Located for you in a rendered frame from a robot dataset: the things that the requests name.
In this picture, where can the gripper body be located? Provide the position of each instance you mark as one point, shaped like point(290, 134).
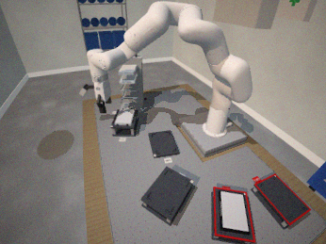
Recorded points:
point(103, 89)

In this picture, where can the white microplate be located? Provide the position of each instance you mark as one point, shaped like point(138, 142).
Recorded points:
point(128, 79)
point(125, 116)
point(233, 215)
point(128, 69)

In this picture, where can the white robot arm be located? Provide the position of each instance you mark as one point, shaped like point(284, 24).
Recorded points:
point(192, 29)

